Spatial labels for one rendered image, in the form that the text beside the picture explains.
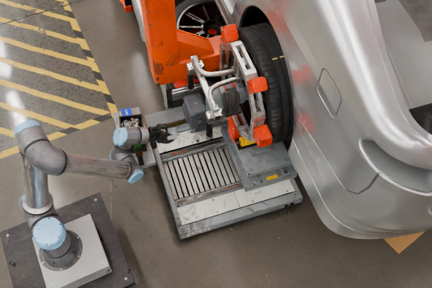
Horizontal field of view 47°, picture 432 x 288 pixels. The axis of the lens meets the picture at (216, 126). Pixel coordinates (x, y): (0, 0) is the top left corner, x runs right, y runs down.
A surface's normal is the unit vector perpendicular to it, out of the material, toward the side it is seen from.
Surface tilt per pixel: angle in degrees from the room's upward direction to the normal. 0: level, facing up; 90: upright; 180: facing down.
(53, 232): 5
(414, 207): 88
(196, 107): 0
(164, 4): 90
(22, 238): 0
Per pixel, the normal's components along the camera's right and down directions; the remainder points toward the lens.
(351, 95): -0.92, 0.14
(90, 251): 0.02, -0.55
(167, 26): 0.32, 0.79
